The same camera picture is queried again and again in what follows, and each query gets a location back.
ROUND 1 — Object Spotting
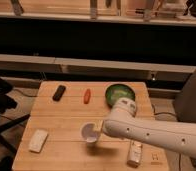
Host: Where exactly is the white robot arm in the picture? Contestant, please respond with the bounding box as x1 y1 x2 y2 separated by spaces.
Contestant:
102 98 196 159

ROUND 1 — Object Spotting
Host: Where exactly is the black remote control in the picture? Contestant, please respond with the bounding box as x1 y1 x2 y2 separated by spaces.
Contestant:
52 85 66 101

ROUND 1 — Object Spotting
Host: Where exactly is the green ceramic bowl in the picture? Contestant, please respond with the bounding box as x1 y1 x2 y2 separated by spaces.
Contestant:
105 84 135 107

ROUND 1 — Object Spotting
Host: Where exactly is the orange carrot toy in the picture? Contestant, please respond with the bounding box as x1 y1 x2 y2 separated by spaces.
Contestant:
84 89 91 104

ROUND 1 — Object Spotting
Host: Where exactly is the white lotion bottle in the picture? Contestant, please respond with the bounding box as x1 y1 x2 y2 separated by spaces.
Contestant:
127 141 142 167

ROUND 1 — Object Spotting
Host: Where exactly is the black cable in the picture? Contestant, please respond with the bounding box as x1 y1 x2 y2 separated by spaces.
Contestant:
152 104 179 118

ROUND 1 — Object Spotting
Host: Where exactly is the black tripod stand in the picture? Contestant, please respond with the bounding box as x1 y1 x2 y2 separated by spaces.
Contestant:
0 78 30 154

